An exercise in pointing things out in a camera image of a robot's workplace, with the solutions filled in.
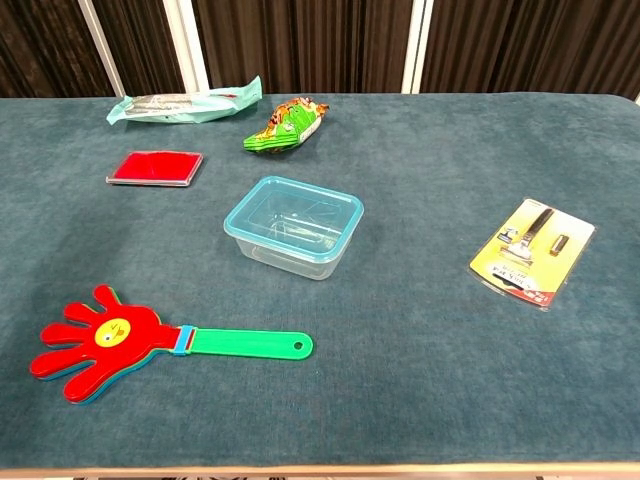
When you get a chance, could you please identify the blue transparent plastic lid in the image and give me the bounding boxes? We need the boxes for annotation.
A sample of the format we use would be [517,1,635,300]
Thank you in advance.
[223,175,365,261]

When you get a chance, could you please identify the clear plastic tray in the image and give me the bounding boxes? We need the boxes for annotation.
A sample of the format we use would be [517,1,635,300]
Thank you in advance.
[230,234,359,281]

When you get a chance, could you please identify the green orange snack bag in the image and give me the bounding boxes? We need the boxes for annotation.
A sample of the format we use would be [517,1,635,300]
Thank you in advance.
[243,97,330,156]

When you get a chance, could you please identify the teal table cloth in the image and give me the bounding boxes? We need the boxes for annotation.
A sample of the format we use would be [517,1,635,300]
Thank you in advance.
[0,93,640,471]

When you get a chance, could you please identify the red ink pad case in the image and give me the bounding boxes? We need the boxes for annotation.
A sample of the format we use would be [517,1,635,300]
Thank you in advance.
[105,151,205,188]

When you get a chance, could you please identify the black pleated curtain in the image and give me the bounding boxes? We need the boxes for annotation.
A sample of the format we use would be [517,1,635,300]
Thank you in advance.
[0,0,640,99]

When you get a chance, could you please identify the light blue pouch package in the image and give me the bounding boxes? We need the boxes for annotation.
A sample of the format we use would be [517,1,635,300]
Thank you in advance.
[106,75,264,126]

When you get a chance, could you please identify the yellow razor blister pack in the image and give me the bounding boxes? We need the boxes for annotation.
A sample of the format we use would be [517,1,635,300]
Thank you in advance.
[468,197,599,312]

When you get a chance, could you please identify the white metal pole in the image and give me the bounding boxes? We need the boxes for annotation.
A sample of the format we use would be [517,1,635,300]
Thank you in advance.
[77,0,126,98]
[401,0,435,95]
[162,0,211,96]

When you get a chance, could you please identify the red hand clapper toy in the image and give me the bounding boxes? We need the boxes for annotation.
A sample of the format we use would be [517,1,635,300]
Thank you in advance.
[29,284,315,405]

